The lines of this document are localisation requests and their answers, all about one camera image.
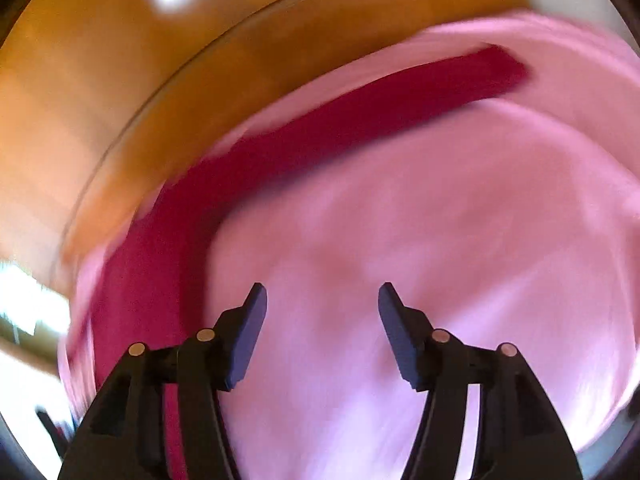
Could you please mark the pink blanket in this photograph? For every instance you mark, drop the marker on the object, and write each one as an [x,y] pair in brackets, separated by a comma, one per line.
[425,220]

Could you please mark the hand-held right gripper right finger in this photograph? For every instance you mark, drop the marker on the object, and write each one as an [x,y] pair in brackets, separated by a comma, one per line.
[400,345]

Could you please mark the maroon pants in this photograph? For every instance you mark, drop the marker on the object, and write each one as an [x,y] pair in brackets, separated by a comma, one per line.
[300,135]

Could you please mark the wooden headboard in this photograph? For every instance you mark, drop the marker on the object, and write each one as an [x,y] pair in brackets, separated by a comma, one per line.
[150,70]

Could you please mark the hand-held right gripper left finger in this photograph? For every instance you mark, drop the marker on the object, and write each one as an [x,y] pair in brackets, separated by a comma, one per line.
[245,345]

